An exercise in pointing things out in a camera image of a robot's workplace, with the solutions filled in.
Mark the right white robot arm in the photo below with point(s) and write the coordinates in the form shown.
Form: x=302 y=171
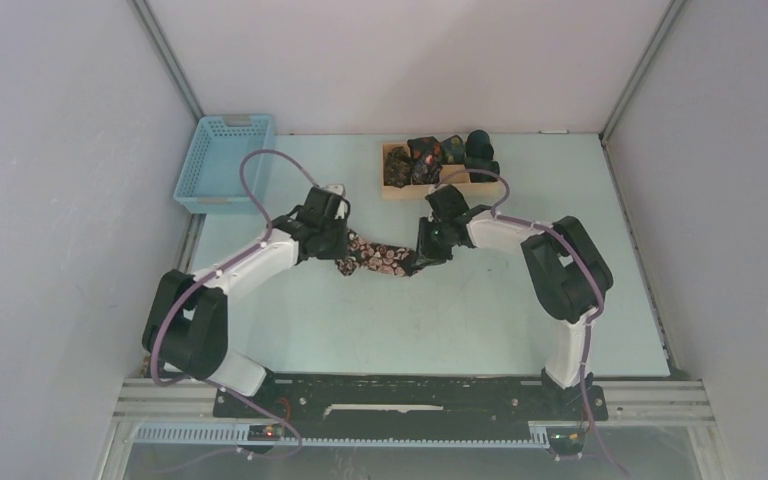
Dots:
x=568 y=273

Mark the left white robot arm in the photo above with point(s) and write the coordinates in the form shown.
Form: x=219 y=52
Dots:
x=188 y=324

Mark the wooden tray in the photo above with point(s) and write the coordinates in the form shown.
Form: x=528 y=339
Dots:
x=455 y=175

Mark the blue plastic basket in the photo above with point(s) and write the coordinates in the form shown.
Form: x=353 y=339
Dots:
x=209 y=182

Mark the rose patterned necktie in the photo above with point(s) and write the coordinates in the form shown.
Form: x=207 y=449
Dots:
x=385 y=259

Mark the rolled red floral tie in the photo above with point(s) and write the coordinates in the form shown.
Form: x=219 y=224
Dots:
x=426 y=160

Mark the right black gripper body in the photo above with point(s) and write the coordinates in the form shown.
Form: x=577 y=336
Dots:
x=436 y=243

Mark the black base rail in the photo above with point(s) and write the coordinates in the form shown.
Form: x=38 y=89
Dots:
x=425 y=409

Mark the rolled green patterned tie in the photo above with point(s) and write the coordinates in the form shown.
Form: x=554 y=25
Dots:
x=453 y=150

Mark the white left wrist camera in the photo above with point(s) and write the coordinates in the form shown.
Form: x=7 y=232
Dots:
x=338 y=189

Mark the rolled dark paisley tie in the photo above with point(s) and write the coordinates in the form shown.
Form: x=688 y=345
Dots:
x=397 y=167

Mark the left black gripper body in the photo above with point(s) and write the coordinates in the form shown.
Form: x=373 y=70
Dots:
x=333 y=246

